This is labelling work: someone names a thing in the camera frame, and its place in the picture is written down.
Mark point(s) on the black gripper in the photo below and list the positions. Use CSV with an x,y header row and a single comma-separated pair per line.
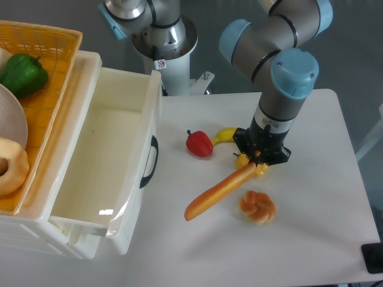
x,y
261,145

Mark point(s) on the long orange bread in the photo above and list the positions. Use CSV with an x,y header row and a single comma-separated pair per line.
x,y
219,191

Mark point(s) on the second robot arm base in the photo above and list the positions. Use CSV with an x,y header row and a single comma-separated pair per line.
x,y
157,29

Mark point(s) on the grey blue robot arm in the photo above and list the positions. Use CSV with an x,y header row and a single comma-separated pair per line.
x,y
269,56

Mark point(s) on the knotted bread roll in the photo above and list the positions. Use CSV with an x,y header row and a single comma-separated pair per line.
x,y
257,208

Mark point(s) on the white open upper drawer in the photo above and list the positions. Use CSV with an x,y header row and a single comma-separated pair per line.
x,y
100,191

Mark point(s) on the white drawer cabinet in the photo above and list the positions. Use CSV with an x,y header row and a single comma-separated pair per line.
x,y
31,229

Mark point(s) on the yellow banana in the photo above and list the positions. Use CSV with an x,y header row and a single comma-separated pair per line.
x,y
224,135

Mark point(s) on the red bell pepper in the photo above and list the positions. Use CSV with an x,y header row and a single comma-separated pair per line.
x,y
199,144

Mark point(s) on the black device at edge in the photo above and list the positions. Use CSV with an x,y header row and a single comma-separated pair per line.
x,y
372,255

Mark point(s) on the yellow woven basket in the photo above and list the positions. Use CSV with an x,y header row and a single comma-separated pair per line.
x,y
57,48

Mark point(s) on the white plate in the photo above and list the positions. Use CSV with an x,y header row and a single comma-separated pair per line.
x,y
14,124

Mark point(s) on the green bell pepper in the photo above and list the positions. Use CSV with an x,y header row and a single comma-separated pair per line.
x,y
23,75

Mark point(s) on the black drawer handle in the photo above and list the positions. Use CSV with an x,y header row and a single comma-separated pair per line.
x,y
151,163

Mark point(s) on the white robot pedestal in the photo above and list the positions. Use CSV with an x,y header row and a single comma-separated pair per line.
x,y
176,80

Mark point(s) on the ring doughnut bread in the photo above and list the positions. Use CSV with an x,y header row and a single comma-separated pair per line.
x,y
17,166

